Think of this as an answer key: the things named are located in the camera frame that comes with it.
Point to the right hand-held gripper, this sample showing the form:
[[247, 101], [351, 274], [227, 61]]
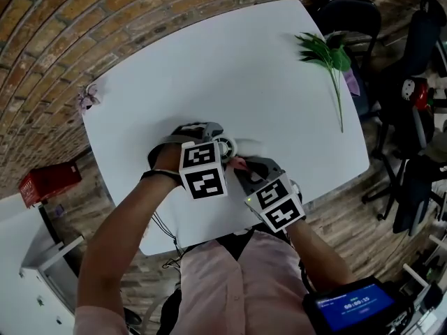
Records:
[[279, 204]]

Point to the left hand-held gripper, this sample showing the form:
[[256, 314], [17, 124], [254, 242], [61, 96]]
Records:
[[202, 173]]

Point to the person's right forearm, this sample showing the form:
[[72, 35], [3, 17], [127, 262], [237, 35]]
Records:
[[314, 253]]

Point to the person's left forearm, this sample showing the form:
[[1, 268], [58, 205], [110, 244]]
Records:
[[118, 229]]

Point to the person's left hand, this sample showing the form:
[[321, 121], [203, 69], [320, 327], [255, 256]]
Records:
[[167, 159]]

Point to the person's pink shirt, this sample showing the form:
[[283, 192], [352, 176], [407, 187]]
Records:
[[227, 291]]

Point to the black device with blue screen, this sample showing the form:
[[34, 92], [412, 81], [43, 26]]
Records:
[[352, 305]]

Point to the black wheeled office chair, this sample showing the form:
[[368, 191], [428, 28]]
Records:
[[415, 190]]

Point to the pale pink artificial flower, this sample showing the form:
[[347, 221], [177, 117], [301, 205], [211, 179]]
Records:
[[87, 98]]

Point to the purple artificial flower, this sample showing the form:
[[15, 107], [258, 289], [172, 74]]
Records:
[[352, 81]]

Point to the red box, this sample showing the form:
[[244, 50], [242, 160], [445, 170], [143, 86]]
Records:
[[49, 183]]

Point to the green artificial leaf sprig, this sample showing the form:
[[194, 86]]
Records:
[[326, 52]]

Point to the red and white toy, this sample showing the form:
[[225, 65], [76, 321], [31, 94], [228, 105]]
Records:
[[417, 93]]

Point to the white cabinet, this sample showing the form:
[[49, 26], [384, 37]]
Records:
[[24, 274]]

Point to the dark blue high-back chair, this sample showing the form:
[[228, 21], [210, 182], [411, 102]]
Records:
[[424, 37]]

